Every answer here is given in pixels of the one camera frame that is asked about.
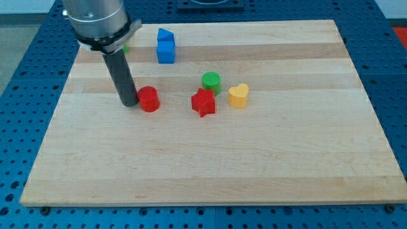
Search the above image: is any blue triangle block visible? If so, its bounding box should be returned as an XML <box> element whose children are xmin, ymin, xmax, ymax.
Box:
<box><xmin>157</xmin><ymin>28</ymin><xmax>175</xmax><ymax>43</ymax></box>

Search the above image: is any red star block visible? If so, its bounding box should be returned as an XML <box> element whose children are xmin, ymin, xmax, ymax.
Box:
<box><xmin>191</xmin><ymin>88</ymin><xmax>216</xmax><ymax>118</ymax></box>

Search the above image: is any wooden board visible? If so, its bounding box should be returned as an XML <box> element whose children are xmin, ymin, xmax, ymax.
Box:
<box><xmin>20</xmin><ymin>20</ymin><xmax>406</xmax><ymax>207</ymax></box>

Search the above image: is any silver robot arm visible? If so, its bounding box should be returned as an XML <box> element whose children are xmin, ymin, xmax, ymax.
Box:
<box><xmin>62</xmin><ymin>0</ymin><xmax>142</xmax><ymax>55</ymax></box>

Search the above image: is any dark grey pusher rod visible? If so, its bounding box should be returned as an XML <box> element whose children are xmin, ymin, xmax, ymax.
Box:
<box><xmin>103</xmin><ymin>50</ymin><xmax>138</xmax><ymax>107</ymax></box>

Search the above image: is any blue cube block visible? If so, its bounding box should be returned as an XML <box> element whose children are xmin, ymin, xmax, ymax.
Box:
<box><xmin>156</xmin><ymin>41</ymin><xmax>176</xmax><ymax>64</ymax></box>

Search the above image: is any green cylinder block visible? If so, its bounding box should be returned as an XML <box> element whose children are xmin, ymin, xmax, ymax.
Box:
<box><xmin>202</xmin><ymin>72</ymin><xmax>221</xmax><ymax>96</ymax></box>

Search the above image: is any yellow heart block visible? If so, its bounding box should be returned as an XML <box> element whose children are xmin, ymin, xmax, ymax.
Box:
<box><xmin>228</xmin><ymin>83</ymin><xmax>249</xmax><ymax>109</ymax></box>

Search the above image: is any red cylinder block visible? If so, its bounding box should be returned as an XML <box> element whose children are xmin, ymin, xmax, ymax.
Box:
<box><xmin>137</xmin><ymin>86</ymin><xmax>160</xmax><ymax>113</ymax></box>

